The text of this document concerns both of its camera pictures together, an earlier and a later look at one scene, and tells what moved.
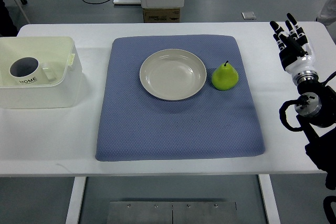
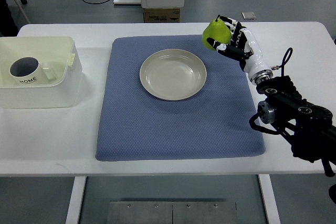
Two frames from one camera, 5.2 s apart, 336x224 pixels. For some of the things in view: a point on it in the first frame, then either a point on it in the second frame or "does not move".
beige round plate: (172, 74) does not move
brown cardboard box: (159, 15) does not move
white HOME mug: (27, 71) does not move
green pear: (225, 77) -> (218, 30)
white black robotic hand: (296, 55) -> (244, 48)
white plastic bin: (57, 52) does not move
